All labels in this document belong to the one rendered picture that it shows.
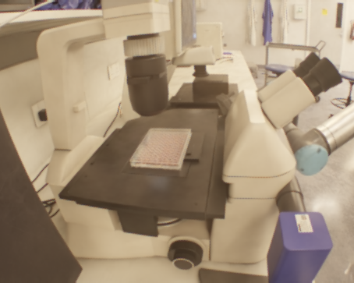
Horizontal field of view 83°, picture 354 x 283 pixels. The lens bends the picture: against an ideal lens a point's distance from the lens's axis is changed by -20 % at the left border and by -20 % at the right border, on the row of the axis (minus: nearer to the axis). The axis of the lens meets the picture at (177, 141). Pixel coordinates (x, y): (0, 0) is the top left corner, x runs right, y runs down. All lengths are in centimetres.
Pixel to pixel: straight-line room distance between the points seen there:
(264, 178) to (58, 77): 38
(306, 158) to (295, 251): 37
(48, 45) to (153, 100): 21
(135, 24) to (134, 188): 24
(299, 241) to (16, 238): 29
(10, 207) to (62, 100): 28
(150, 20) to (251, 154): 23
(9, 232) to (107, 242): 31
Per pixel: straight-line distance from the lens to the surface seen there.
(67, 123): 48
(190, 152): 42
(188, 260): 44
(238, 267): 51
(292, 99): 36
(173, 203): 34
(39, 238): 26
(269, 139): 33
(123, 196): 36
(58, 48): 44
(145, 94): 38
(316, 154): 64
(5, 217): 23
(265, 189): 37
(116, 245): 51
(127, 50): 39
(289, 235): 30
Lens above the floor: 118
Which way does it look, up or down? 28 degrees down
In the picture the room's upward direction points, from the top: 4 degrees counter-clockwise
